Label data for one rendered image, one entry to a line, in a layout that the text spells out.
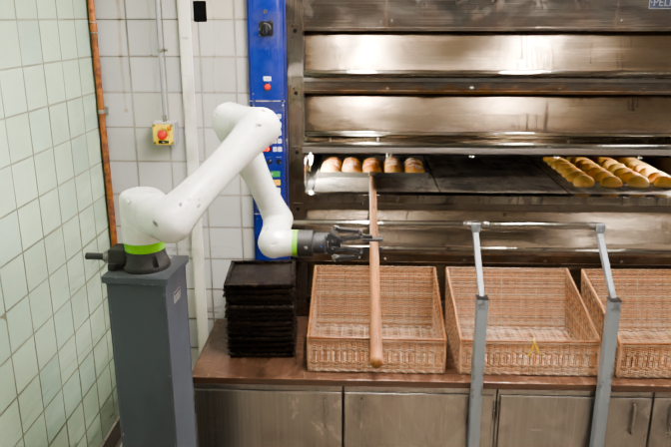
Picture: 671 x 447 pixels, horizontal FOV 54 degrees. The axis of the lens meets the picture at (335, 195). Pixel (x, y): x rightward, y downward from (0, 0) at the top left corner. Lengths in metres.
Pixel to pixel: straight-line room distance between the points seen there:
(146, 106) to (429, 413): 1.75
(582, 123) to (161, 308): 1.90
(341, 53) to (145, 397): 1.56
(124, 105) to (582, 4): 1.98
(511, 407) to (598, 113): 1.28
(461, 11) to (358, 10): 0.43
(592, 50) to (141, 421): 2.25
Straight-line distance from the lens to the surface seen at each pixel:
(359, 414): 2.76
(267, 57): 2.84
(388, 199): 2.95
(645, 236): 3.25
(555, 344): 2.76
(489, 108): 2.93
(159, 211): 1.90
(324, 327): 3.03
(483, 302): 2.50
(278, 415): 2.78
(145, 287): 2.07
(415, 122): 2.87
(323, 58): 2.84
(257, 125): 2.01
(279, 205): 2.34
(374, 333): 1.66
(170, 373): 2.17
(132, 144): 3.06
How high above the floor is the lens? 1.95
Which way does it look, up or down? 15 degrees down
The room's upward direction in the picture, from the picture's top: straight up
